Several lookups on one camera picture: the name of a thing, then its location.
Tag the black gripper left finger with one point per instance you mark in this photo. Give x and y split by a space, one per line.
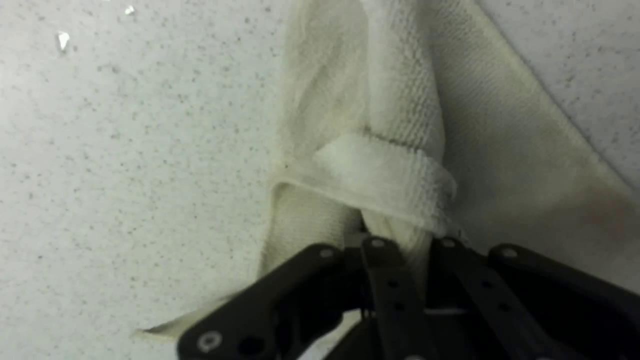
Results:
293 300

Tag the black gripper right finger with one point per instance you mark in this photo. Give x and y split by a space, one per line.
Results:
533 306

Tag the white cloth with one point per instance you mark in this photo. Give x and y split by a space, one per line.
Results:
400 100

